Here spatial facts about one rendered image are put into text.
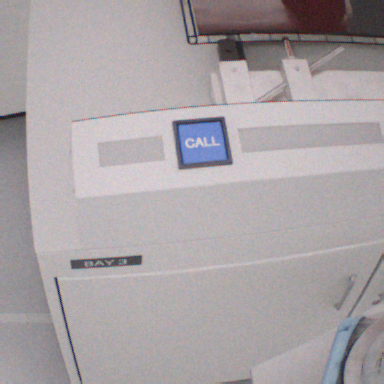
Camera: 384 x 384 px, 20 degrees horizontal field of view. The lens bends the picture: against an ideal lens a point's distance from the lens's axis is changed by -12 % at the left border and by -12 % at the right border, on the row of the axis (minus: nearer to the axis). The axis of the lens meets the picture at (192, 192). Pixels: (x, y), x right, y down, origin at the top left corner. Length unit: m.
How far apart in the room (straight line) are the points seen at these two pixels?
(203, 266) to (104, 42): 0.32
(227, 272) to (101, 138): 0.30
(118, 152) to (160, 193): 0.06
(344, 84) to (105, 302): 0.44
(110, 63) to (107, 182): 0.28
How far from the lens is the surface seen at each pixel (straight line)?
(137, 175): 1.24
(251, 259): 1.45
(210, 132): 1.26
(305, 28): 1.43
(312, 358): 1.32
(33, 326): 2.19
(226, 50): 1.38
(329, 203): 1.33
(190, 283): 1.49
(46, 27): 1.52
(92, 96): 1.44
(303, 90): 1.37
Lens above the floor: 2.07
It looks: 64 degrees down
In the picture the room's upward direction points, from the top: 8 degrees clockwise
